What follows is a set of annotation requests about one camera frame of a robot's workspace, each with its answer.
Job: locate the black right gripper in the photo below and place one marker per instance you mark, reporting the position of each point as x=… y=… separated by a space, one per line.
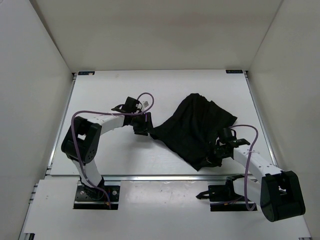
x=216 y=145

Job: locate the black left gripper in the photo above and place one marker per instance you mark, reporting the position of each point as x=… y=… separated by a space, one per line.
x=146 y=125

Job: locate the black pleated skirt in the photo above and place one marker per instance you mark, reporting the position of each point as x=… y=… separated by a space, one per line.
x=192 y=131

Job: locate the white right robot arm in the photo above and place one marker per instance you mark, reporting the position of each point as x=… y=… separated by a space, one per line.
x=277 y=192

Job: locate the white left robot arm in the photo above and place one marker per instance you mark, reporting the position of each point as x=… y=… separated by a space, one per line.
x=81 y=141

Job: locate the left corner label sticker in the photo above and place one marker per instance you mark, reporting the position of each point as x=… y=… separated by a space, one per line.
x=86 y=73

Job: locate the corner label sticker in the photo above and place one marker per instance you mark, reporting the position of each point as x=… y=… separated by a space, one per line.
x=86 y=73
x=234 y=71

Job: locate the right corner label sticker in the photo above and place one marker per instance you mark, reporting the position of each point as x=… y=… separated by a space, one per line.
x=234 y=71

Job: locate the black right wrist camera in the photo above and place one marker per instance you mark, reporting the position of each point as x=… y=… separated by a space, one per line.
x=227 y=134

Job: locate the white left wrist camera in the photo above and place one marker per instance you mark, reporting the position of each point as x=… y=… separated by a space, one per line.
x=145 y=104

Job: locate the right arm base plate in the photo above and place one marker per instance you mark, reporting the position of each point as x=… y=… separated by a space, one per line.
x=223 y=198

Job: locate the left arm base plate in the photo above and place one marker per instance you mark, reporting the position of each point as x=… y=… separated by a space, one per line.
x=94 y=199

